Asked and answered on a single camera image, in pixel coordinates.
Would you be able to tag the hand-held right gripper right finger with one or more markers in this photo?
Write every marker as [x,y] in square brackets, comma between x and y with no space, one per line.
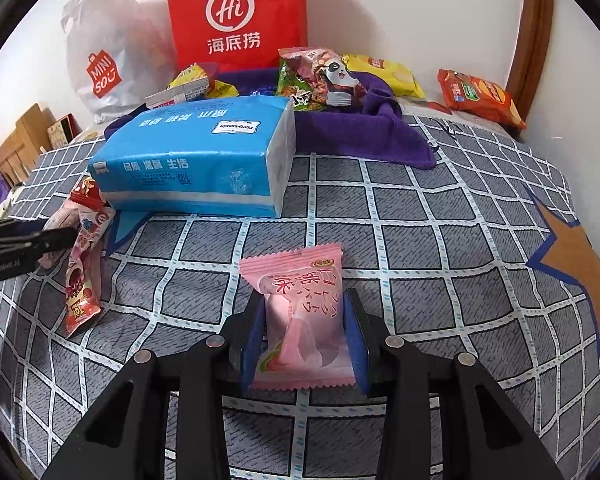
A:
[358,355]

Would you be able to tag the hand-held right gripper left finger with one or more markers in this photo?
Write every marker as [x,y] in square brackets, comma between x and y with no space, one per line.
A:
[252,355]

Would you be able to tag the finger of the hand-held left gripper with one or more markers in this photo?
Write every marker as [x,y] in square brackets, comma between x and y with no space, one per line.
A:
[35,241]

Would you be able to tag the red strawberry snack packet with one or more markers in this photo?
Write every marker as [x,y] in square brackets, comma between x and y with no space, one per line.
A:
[85,265]

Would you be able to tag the pale pink peach snack packet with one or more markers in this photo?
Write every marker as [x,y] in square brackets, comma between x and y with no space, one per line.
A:
[300,310]

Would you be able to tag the small silver snack packet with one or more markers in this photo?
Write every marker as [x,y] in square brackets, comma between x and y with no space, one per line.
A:
[175,96]

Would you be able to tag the wooden headboard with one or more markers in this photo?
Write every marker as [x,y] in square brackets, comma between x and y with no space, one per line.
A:
[17,145]

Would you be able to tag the brown patterned box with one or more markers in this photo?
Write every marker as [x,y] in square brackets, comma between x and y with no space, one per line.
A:
[61,132]

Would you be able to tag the blue tissue pack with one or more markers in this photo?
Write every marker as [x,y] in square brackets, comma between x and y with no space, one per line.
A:
[195,155]

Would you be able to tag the white plastic shopping bag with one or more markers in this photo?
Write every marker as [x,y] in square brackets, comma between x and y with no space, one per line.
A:
[105,60]

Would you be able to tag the purple cloth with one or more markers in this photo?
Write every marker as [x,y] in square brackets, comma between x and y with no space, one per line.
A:
[360,130]

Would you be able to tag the small blue snack packet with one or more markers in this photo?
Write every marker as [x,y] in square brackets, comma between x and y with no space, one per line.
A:
[261,90]

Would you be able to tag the panda print snack packet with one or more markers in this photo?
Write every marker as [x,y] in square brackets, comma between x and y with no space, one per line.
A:
[330,77]

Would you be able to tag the yellow chips packet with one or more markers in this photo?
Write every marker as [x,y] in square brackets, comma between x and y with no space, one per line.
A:
[385,72]

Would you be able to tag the orange chips packet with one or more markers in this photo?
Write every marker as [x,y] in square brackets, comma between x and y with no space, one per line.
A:
[480,97]

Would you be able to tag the red paper bag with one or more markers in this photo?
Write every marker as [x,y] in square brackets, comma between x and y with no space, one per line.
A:
[235,15]

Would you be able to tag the brown wooden door frame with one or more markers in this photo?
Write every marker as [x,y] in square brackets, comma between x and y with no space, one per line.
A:
[530,35]

